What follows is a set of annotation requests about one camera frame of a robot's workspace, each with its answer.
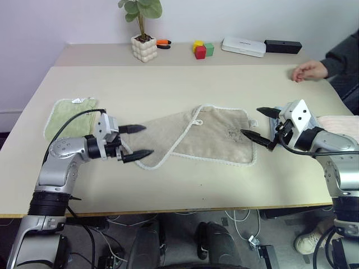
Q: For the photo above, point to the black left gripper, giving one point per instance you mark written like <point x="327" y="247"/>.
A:
<point x="115" y="150"/>

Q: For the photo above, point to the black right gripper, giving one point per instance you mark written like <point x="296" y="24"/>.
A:
<point x="284" y="131"/>

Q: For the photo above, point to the beige towel with white trim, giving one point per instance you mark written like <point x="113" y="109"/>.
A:
<point x="213" y="134"/>

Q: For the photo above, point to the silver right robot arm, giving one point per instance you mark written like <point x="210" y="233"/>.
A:
<point x="336" y="140"/>

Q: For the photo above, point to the person's dark sleeved forearm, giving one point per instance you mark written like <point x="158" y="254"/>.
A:
<point x="345" y="61"/>

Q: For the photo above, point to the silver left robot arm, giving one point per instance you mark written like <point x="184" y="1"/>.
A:
<point x="60" y="148"/>

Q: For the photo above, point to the green towel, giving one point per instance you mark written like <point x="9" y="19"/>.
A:
<point x="70" y="112"/>

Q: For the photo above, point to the pink towel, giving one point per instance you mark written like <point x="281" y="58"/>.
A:
<point x="339" y="123"/>

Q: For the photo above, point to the person's bare hand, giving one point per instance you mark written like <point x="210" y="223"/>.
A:
<point x="310" y="70"/>

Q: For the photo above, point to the long black box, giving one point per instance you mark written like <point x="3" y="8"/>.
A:
<point x="283" y="47"/>

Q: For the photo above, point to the flat white box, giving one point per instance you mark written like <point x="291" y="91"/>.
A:
<point x="242" y="46"/>

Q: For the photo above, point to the green block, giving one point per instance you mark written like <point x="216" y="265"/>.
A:
<point x="209" y="50"/>

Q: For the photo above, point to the white bubble plant pot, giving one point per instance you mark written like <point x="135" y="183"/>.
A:
<point x="144" y="50"/>

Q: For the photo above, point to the red block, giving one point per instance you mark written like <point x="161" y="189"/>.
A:
<point x="200" y="53"/>

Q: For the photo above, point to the small black plug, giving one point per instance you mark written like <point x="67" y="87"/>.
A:
<point x="225" y="220"/>

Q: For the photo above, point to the yellow block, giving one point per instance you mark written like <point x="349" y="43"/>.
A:
<point x="197" y="43"/>

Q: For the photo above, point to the dark rounded shape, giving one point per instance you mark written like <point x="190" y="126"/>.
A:
<point x="144" y="246"/>
<point x="218" y="243"/>

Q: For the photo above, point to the silver metal clamp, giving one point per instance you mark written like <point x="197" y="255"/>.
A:
<point x="253" y="241"/>

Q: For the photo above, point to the person's beige trouser leg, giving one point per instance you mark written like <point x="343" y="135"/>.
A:
<point x="322" y="228"/>

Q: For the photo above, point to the white shoe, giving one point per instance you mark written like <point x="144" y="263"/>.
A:
<point x="308" y="242"/>

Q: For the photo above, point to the green leafy plant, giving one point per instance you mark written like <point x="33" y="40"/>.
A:
<point x="141" y="8"/>

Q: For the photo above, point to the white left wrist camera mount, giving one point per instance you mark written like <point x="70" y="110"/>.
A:
<point x="108" y="124"/>

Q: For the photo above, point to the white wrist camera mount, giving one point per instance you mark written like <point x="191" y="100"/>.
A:
<point x="108" y="124"/>
<point x="298" y="117"/>

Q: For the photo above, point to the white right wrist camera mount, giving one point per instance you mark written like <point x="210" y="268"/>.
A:
<point x="298" y="117"/>

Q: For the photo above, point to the black metal bracket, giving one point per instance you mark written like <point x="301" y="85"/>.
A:
<point x="266" y="252"/>

